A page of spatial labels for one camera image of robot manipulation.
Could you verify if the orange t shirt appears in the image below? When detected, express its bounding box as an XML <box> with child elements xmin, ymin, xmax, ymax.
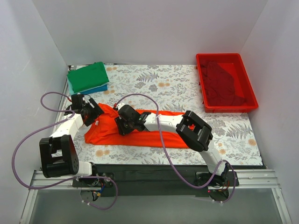
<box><xmin>85</xmin><ymin>103</ymin><xmax>188</xmax><ymax>148</ymax></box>

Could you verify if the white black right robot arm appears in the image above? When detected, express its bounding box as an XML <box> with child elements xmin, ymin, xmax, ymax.
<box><xmin>114</xmin><ymin>103</ymin><xmax>228</xmax><ymax>179</ymax></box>

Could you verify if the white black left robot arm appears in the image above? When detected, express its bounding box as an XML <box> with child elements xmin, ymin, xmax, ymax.
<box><xmin>39</xmin><ymin>94</ymin><xmax>104</xmax><ymax>178</ymax></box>

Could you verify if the folded blue t shirt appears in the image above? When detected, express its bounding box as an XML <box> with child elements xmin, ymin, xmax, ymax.
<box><xmin>68</xmin><ymin>81</ymin><xmax>108</xmax><ymax>95</ymax></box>

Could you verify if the folded green t shirt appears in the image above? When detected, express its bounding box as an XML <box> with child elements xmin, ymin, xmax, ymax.
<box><xmin>67</xmin><ymin>62</ymin><xmax>109</xmax><ymax>93</ymax></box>

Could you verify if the dark red t shirt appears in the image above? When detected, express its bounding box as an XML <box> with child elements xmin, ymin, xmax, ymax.
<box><xmin>200</xmin><ymin>60</ymin><xmax>247</xmax><ymax>106</ymax></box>

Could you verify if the red plastic bin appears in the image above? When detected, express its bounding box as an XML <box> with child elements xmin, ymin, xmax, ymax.
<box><xmin>196</xmin><ymin>53</ymin><xmax>258</xmax><ymax>113</ymax></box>

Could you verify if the aluminium frame rail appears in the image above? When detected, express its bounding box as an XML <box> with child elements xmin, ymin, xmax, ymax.
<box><xmin>30</xmin><ymin>169</ymin><xmax>280</xmax><ymax>190</ymax></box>

